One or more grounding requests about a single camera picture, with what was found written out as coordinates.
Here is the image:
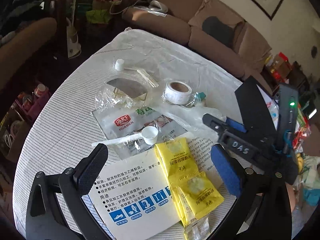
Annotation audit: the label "teal capped small bottle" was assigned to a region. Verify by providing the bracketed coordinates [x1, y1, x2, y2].
[190, 92, 206, 107]

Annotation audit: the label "white glove box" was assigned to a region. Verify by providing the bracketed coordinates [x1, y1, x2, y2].
[81, 135, 226, 240]

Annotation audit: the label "yellow sachet packets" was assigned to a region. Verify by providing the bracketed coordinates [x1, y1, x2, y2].
[155, 138, 199, 183]

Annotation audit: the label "clear printed plastic bag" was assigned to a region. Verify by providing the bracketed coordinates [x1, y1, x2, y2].
[92, 106, 189, 160]

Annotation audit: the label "brown chair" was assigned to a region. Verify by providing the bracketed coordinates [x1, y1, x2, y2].
[1, 17, 57, 89]

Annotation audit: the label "white table cloth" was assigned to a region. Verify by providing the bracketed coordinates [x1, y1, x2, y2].
[12, 29, 241, 235]

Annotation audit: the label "metal stand in bag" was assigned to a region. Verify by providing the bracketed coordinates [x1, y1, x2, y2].
[107, 77, 148, 101]

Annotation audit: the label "dark grey cushion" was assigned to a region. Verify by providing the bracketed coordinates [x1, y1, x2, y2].
[202, 16, 243, 48]

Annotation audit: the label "white measuring spoon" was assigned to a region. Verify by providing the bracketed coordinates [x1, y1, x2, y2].
[91, 126, 159, 147]

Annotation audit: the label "white bottle cap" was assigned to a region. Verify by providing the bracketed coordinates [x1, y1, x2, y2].
[114, 59, 125, 71]

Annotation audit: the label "brown sofa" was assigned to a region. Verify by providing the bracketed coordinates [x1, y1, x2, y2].
[122, 0, 271, 89]

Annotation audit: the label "white tape roll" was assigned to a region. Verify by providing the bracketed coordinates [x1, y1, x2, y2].
[164, 81, 192, 105]

